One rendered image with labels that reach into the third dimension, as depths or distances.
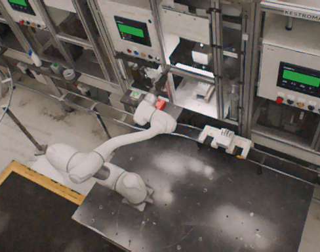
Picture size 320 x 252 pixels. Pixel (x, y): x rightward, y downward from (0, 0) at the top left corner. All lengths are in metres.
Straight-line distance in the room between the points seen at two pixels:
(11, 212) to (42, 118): 1.11
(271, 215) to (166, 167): 0.83
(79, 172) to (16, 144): 2.38
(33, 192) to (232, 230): 2.11
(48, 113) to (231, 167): 2.45
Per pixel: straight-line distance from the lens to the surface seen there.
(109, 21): 2.38
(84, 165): 1.91
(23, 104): 4.58
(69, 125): 4.08
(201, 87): 2.65
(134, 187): 2.39
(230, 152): 2.50
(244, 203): 2.54
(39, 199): 3.72
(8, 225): 3.76
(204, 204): 2.54
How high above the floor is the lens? 3.05
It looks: 49 degrees down
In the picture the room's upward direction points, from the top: 10 degrees counter-clockwise
